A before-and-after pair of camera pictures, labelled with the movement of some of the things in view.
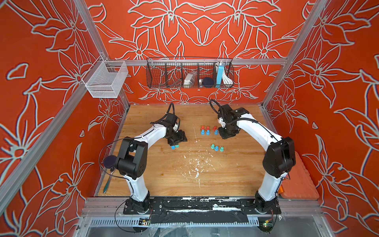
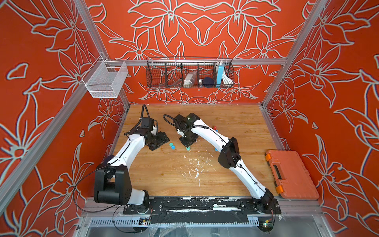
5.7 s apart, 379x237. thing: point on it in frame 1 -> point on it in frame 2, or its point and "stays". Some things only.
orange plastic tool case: (298, 184) stays
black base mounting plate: (171, 211) stays
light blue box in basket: (219, 74) stays
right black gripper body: (227, 132) -> (188, 139)
